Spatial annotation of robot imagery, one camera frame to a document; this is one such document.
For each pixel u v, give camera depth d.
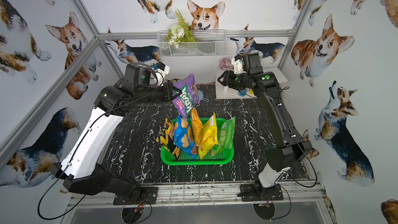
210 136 0.76
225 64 0.98
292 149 0.42
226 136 0.75
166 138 0.74
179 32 0.78
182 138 0.72
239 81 0.61
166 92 0.53
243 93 1.12
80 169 0.38
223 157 0.86
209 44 0.93
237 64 0.66
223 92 1.16
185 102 0.64
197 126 0.73
